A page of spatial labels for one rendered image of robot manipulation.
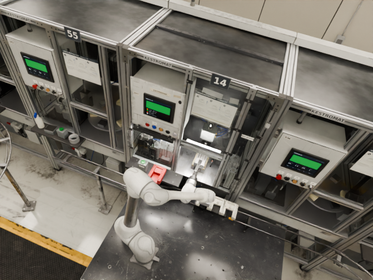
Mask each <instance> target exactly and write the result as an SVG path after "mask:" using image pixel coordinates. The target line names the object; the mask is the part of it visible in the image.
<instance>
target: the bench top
mask: <svg viewBox="0 0 373 280"><path fill-rule="evenodd" d="M126 206H127V202H126V203H125V205H124V207H123V208H122V210H121V212H120V213H119V215H118V217H117V219H118V218H119V217H121V216H125V210H126ZM193 208H194V205H193V204H190V203H187V204H186V203H183V202H182V201H181V200H178V199H171V200H169V201H167V203H164V204H162V205H159V206H150V205H148V204H146V203H145V202H144V200H143V199H142V203H141V206H140V210H139V215H138V220H139V225H140V229H141V230H142V231H143V232H144V233H145V234H147V235H149V236H151V237H152V239H153V241H154V243H155V247H157V248H158V249H159V251H158V252H157V253H156V255H155V256H156V257H158V258H159V259H160V260H159V262H155V261H153V263H152V265H151V269H150V270H147V269H146V268H145V267H143V266H140V265H138V264H136V263H132V262H130V259H131V258H132V256H133V254H134V253H133V252H132V251H131V249H130V248H129V247H128V246H127V245H126V244H125V243H124V242H123V241H122V240H121V239H120V238H119V237H118V235H117V234H116V232H115V229H114V224H115V222H116V220H117V219H116V220H115V222H114V223H113V225H112V227H111V229H110V230H109V232H108V233H107V235H106V237H105V238H104V240H103V242H102V244H101V245H100V247H99V248H98V250H97V252H96V253H95V255H94V257H93V258H92V260H91V262H90V264H89V265H88V267H87V269H86V270H85V272H84V273H83V275H82V277H81V280H281V279H282V271H283V259H284V245H285V241H283V240H281V239H278V238H276V237H273V236H271V235H268V234H266V233H263V232H261V231H258V230H256V229H253V228H250V227H249V228H247V230H246V231H245V233H244V232H243V228H244V225H243V224H241V223H238V222H236V221H232V220H230V219H228V218H224V219H223V218H221V217H218V216H216V215H213V214H211V213H208V212H206V211H204V209H202V208H200V207H196V209H195V212H192V210H193ZM250 226H252V227H255V228H257V229H260V230H262V231H265V232H268V233H270V234H273V235H275V236H278V237H280V238H283V239H285V233H286V231H285V230H283V229H280V228H278V227H275V226H272V225H270V224H267V223H265V222H262V221H260V220H257V219H255V218H252V217H251V221H250ZM97 260H98V261H99V262H97ZM223 269H224V271H223ZM275 277H276V278H277V279H275Z"/></svg>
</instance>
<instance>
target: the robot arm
mask: <svg viewBox="0 0 373 280"><path fill-rule="evenodd" d="M201 162H202V160H199V161H198V164H197V165H196V168H195V171H194V173H193V175H192V176H190V177H189V179H187V181H186V184H185V186H184V187H183V188H182V191H169V190H166V189H162V188H161V187H160V186H158V185H157V184H156V183H155V182H154V181H153V180H152V179H151V178H150V177H149V176H148V175H147V174H146V173H145V172H143V171H142V170H141V169H138V168H135V167H131V168H129V169H127V170H126V171H125V173H124V175H123V179H124V182H125V185H126V188H127V192H128V200H127V206H126V210H125V216H121V217H119V218H118V219H117V220H116V222H115V224H114V229H115V232H116V234H117V235H118V237H119V238H120V239H121V240H122V241H123V242H124V243H125V244H126V245H127V246H128V247H129V248H130V249H131V251H132V252H133V253H134V254H133V256H132V258H131V259H130V262H132V263H136V264H138V265H140V266H143V267H145V268H146V269H147V270H150V269H151V265H152V263H153V261H155V262H159V260H160V259H159V258H158V257H156V256H155V255H156V253H157V252H158V251H159V249H158V248H157V247H155V243H154V241H153V239H152V237H151V236H149V235H147V234H145V233H144V232H143V231H142V230H141V229H140V225H139V220H138V215H139V210H140V206H141V203H142V199H143V200H144V202H145V203H146V204H148V205H150V206H159V205H162V204H164V203H167V201H169V200H171V199H180V200H181V201H182V202H183V203H186V204H187V203H189V202H190V201H191V200H196V201H198V202H201V203H212V202H214V201H215V193H214V192H213V191H211V190H209V189H205V188H196V187H195V186H196V182H197V180H198V179H197V177H196V176H197V173H198V170H199V166H200V165H201Z"/></svg>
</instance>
